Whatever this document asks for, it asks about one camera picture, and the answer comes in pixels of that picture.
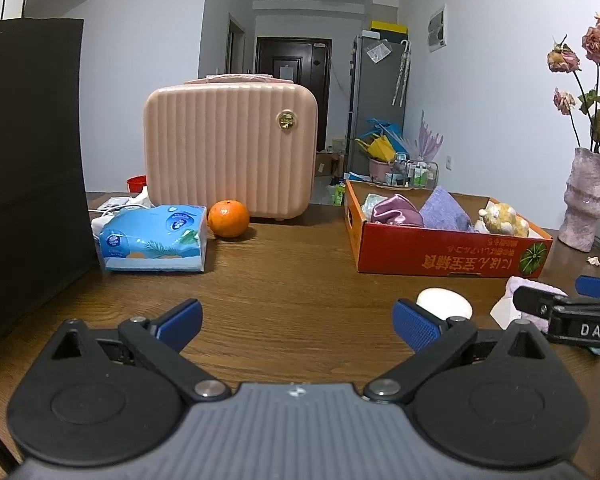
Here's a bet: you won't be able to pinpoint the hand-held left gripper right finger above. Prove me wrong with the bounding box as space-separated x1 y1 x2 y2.
362 298 549 405

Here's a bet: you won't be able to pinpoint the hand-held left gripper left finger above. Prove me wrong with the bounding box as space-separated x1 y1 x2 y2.
50 298 232 404

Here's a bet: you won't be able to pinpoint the pink cloth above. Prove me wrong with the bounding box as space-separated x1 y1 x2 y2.
490 277 571 333

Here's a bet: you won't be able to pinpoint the white round puff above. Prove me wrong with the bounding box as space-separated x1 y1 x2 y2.
416 287 473 320

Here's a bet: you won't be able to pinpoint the orange cardboard box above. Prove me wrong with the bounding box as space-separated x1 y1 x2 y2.
343 179 554 279

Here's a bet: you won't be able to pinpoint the yellow plush toy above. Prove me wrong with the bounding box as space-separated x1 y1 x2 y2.
475 200 531 238

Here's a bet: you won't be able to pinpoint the purple satin pouch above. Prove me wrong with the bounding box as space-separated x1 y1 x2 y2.
371 195 424 227

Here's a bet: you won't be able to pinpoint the purple towel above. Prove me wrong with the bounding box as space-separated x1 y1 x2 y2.
419 186 473 232

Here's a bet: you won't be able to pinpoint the blue soft tissue pack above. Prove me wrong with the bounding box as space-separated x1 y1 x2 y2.
97 204 208 273

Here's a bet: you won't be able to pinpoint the pink textured vase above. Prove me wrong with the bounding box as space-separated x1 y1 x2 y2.
558 147 600 252

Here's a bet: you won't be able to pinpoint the orange fruit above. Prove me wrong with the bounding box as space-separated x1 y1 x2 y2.
206 199 251 238

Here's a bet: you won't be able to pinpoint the pink bucket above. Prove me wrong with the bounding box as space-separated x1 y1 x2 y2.
368 157 396 183

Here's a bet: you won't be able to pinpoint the pink ribbed suitcase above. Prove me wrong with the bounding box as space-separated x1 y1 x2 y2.
142 74 318 222

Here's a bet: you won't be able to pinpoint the yellow bag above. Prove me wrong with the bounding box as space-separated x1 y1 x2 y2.
355 132 396 163

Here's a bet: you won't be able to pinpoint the purple wing decoration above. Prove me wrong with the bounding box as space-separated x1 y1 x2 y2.
415 110 445 163

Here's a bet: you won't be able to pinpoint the brown cardboard box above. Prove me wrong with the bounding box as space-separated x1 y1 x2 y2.
315 150 346 178

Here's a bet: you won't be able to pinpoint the blue folding rack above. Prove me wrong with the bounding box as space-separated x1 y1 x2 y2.
366 117 411 153

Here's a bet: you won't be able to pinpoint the black paper bag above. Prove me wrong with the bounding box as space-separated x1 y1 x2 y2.
0 0 101 356

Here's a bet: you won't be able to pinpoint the grey refrigerator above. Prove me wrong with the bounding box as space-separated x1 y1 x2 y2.
347 35 411 178

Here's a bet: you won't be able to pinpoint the dried pink roses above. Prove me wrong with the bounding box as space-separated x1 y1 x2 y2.
546 11 600 161

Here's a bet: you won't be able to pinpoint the dark wooden door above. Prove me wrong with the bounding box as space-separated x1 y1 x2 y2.
255 37 332 151

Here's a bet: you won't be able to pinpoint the white cables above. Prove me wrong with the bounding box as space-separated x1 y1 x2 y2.
87 187 153 231

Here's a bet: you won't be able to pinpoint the white wire trolley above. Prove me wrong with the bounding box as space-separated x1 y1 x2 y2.
395 159 440 190

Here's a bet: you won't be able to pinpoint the white wall panel box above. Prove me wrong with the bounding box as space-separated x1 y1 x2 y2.
427 4 448 53

